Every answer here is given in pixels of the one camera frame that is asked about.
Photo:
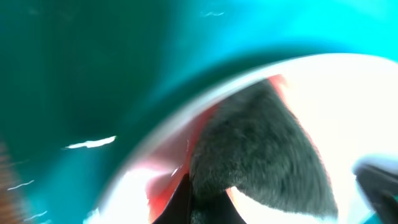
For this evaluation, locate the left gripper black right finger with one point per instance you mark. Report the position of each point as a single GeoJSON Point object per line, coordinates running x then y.
{"type": "Point", "coordinates": [218, 210]}

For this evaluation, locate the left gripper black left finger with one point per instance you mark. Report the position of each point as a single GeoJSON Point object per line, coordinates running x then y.
{"type": "Point", "coordinates": [179, 208]}

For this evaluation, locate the teal plastic tray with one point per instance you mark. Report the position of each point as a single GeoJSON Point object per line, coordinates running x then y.
{"type": "Point", "coordinates": [83, 82]}

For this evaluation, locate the green and orange sponge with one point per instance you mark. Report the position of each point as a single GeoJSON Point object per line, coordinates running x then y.
{"type": "Point", "coordinates": [254, 148]}

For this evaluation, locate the light blue plate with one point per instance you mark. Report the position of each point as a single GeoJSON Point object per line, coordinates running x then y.
{"type": "Point", "coordinates": [344, 100]}

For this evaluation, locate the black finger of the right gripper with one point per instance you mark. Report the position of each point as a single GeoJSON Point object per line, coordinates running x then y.
{"type": "Point", "coordinates": [380, 189]}

